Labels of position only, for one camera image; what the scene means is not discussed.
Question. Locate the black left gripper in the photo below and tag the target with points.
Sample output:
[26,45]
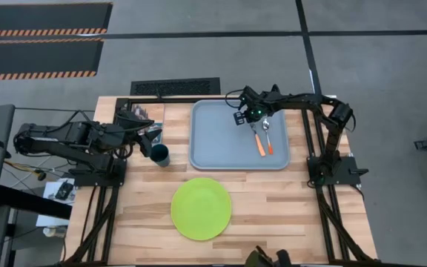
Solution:
[130,136]

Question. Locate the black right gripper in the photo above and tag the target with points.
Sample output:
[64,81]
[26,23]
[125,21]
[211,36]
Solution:
[261,114]

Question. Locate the lime green plate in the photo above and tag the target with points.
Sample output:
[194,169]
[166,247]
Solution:
[201,208]

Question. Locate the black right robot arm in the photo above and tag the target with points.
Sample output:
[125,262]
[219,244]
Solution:
[298,101]

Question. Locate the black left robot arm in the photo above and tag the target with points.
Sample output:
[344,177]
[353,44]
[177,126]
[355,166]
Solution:
[69,135]

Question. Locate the dark green cup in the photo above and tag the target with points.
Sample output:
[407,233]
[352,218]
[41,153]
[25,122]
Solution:
[160,155]

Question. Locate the grey plastic tray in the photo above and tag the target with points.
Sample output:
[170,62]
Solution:
[217,141]

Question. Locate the dark printed card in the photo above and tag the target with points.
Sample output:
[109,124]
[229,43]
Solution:
[158,139]

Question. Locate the black floor vent grate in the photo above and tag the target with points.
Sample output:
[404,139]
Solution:
[175,87]

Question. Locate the small black device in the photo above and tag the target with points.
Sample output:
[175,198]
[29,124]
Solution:
[64,190]

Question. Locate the white paper sheet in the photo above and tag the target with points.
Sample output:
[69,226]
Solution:
[48,219]

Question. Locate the black desk beam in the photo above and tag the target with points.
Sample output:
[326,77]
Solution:
[32,202]

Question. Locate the black floor mat striped edge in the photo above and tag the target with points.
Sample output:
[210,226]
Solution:
[43,16]
[35,59]

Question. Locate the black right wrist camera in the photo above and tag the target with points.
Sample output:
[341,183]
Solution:
[250,96]

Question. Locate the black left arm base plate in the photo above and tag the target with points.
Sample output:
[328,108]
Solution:
[87,180]

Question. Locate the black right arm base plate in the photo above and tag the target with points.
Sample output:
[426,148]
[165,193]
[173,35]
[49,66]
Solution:
[347,170]

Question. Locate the black aluminium table frame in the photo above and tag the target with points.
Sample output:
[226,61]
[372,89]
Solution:
[326,207]

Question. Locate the black table camera mount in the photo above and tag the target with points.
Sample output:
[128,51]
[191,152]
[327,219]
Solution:
[265,259]

